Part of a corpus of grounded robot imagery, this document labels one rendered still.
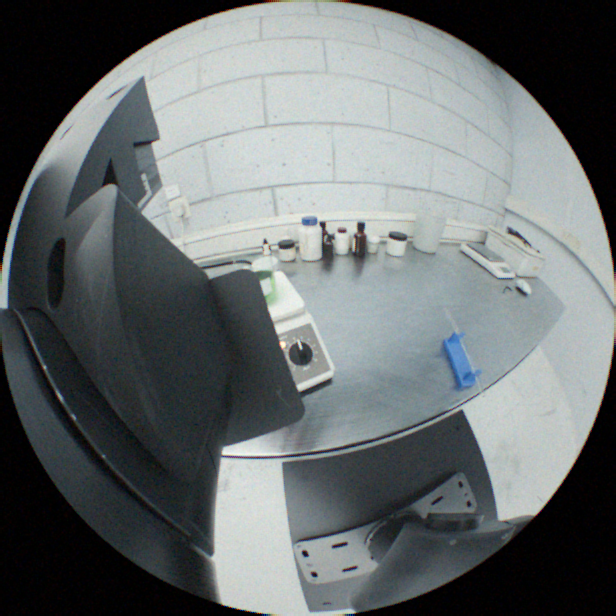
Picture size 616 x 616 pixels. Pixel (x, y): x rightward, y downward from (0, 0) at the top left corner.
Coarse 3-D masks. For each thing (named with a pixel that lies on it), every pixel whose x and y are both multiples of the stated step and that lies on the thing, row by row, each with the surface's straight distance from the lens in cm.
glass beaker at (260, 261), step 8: (240, 256) 26; (248, 256) 26; (256, 256) 26; (264, 256) 22; (272, 256) 24; (240, 264) 22; (248, 264) 22; (256, 264) 22; (264, 264) 22; (272, 264) 24; (256, 272) 22; (264, 272) 22; (272, 272) 24; (264, 280) 23; (272, 280) 24; (264, 288) 23; (272, 288) 24; (272, 296) 25; (272, 304) 25
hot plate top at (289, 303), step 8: (280, 272) 33; (280, 280) 31; (288, 280) 31; (280, 288) 29; (288, 288) 29; (280, 296) 27; (288, 296) 27; (296, 296) 27; (280, 304) 26; (288, 304) 25; (296, 304) 25; (304, 304) 25; (272, 312) 25; (280, 312) 24; (288, 312) 24; (296, 312) 25
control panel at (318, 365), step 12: (288, 336) 24; (300, 336) 25; (312, 336) 25; (288, 348) 24; (312, 348) 25; (288, 360) 24; (312, 360) 24; (324, 360) 25; (300, 372) 24; (312, 372) 24; (324, 372) 25
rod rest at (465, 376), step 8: (456, 336) 37; (448, 344) 37; (456, 344) 38; (448, 352) 37; (456, 352) 37; (456, 360) 36; (464, 360) 37; (456, 368) 35; (464, 368) 36; (456, 376) 35; (464, 376) 34; (472, 376) 34; (464, 384) 34; (472, 384) 35
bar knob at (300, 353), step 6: (300, 342) 23; (294, 348) 24; (300, 348) 22; (306, 348) 24; (294, 354) 24; (300, 354) 22; (306, 354) 23; (312, 354) 24; (294, 360) 24; (300, 360) 23; (306, 360) 22
